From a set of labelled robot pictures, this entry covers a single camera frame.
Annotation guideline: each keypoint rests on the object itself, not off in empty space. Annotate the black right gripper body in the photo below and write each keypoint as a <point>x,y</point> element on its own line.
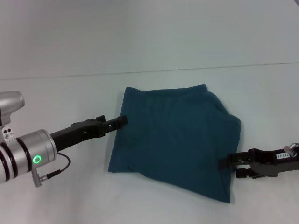
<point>273,161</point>

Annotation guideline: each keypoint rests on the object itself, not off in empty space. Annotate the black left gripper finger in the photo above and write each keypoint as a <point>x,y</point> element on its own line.
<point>115,123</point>

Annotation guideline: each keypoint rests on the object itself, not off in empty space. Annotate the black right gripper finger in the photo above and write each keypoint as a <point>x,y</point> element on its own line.
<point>245,173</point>
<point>236,162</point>

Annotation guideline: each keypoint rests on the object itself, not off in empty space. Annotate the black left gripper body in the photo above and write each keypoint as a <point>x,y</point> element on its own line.
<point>79,134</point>

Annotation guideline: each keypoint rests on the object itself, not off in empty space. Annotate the teal t-shirt with white lettering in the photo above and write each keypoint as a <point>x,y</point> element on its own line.
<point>175,140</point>

